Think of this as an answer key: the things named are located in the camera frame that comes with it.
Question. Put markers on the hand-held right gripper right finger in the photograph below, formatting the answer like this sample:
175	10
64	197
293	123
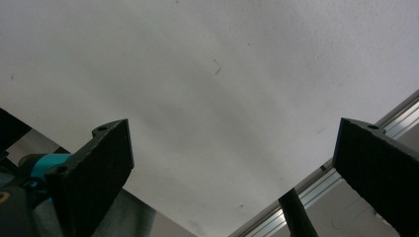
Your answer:
378	164

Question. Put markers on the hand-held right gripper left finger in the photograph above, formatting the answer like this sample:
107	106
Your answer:
95	164

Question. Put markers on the black flat object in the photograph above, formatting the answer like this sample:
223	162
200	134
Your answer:
10	128

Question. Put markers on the teal and black device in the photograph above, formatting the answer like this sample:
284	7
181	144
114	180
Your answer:
46	164

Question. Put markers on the aluminium table edge rail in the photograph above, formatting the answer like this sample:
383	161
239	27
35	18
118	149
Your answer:
316	191

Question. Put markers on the black pole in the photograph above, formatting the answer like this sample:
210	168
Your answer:
298	217

